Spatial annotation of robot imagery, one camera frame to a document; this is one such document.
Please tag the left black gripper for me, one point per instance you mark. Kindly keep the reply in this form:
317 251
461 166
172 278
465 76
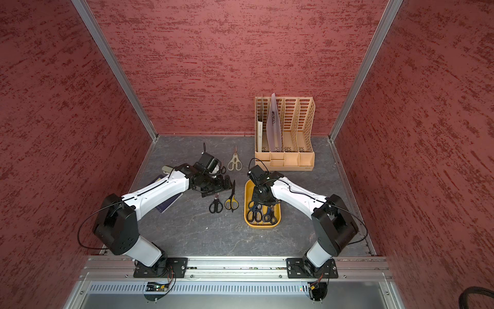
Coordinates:
220 185

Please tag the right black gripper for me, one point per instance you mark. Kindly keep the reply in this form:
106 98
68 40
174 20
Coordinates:
271 201

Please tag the yellow plastic storage tray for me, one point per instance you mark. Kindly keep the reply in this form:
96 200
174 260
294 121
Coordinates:
248 194

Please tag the yellow black handled scissors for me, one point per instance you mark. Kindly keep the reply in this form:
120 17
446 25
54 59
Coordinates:
231 204

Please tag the cream handled kitchen scissors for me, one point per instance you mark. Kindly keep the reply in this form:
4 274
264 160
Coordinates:
235 164

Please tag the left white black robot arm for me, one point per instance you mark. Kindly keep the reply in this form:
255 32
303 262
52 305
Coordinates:
116 225

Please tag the dark blue notebook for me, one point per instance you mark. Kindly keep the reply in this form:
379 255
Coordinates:
168 203

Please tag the translucent purple document folder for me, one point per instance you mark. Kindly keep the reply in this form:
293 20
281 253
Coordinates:
273 130

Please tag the tan plastic file organizer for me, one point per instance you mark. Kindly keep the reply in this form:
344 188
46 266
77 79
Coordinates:
296 122

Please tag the beige paper folder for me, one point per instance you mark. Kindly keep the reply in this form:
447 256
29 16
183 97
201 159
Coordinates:
259 110

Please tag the left controller board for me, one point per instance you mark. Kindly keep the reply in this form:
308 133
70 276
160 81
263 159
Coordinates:
155 291

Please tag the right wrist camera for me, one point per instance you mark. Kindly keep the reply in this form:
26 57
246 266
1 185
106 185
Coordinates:
258 175

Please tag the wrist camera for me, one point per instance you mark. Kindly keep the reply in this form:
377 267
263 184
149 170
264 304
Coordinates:
207 164
258 175

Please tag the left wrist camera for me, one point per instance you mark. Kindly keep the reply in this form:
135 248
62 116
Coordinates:
207 164

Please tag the blue handled scissors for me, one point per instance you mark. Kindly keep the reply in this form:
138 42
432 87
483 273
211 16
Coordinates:
254 213

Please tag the large black handled scissors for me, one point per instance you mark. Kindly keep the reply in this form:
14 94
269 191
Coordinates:
269 217

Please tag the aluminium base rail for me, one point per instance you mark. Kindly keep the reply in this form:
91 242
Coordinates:
246 268

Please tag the left metal corner post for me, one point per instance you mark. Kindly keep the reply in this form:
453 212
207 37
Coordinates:
84 11

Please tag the metal corner post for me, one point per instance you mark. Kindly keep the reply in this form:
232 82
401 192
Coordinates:
84 11
377 40

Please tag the right metal corner post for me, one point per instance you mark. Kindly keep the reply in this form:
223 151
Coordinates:
377 40

